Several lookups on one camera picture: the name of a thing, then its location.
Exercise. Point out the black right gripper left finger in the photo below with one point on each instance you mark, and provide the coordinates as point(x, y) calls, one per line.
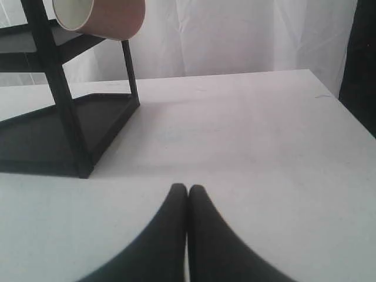
point(158, 252)

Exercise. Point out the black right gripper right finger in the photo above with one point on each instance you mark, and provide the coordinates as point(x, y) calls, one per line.
point(215, 251)

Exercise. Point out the pink ceramic mug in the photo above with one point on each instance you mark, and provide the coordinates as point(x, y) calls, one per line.
point(118, 20)

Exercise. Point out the black metal shelf rack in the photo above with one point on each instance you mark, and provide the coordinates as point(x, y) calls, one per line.
point(69, 137)

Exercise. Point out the white backdrop curtain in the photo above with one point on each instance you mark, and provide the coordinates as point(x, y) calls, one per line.
point(192, 38)

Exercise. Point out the dark post at right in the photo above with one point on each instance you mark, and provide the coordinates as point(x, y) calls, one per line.
point(358, 85)

